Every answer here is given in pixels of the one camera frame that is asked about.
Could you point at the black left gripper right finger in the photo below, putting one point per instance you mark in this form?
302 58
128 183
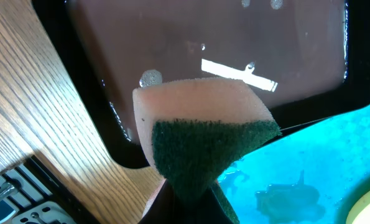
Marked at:
224 203

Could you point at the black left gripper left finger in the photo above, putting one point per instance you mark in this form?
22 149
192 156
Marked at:
163 207

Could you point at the green pink sponge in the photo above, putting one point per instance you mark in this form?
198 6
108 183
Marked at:
192 130

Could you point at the blue plastic tray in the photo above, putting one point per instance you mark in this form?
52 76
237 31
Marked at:
315 175

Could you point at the black water tray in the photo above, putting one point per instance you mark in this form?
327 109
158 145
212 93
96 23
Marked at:
307 60

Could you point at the yellow plate with stain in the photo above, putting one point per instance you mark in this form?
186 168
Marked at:
360 212

